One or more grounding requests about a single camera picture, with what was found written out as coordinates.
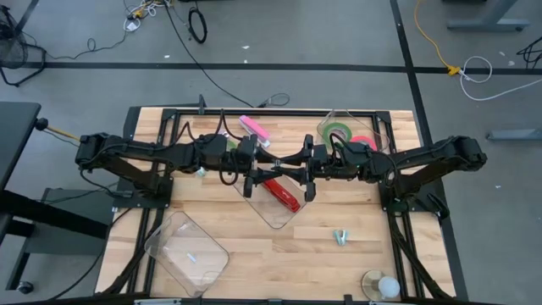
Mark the black control box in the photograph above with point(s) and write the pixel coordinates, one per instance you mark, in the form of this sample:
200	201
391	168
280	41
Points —
131	125

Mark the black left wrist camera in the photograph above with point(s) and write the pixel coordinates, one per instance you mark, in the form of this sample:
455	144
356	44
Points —
247	150

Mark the light blue staple remover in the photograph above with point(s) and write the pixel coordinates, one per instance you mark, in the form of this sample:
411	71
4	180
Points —
201	171

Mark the black desk base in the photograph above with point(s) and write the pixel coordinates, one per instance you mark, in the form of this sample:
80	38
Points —
51	216

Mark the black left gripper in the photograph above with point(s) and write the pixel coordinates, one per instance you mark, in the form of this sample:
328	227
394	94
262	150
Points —
241	171

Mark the black round knob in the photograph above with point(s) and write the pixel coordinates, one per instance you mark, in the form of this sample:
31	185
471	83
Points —
41	123

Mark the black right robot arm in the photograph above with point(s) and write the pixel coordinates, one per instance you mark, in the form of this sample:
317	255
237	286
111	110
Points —
423	159

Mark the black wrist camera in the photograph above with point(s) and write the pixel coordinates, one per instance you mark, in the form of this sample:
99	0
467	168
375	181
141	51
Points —
322	153
247	150

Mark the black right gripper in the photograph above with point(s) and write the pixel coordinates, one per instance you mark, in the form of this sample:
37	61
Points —
334	169

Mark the grey desk foot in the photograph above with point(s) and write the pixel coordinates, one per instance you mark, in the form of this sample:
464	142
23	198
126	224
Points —
487	24
516	134

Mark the black aluminium frame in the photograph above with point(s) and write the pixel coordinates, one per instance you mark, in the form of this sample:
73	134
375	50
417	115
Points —
275	112

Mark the black caster wheel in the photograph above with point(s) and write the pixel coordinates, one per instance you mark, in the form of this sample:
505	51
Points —
25	287

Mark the black floor fan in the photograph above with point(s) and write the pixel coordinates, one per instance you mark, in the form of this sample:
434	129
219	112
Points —
12	51

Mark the clear plastic bin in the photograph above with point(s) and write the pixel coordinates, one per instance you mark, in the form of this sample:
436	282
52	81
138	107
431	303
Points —
186	254
364	123
275	212

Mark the pink tape roll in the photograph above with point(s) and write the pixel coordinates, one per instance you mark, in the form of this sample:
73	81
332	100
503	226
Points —
364	139

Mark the brass lamp with white bulb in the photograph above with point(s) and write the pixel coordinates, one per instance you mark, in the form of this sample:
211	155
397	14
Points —
388	288

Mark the red stapler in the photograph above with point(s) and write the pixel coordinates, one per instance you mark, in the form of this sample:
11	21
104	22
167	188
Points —
281	195

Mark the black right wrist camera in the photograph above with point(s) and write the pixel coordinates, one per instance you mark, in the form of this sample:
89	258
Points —
322	153

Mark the pink stapler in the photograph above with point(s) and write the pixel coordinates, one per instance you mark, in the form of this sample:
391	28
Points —
254	128

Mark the black desk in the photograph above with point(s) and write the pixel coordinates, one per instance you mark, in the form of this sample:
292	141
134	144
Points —
17	135

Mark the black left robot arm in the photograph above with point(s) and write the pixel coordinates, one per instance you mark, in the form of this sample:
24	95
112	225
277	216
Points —
169	150

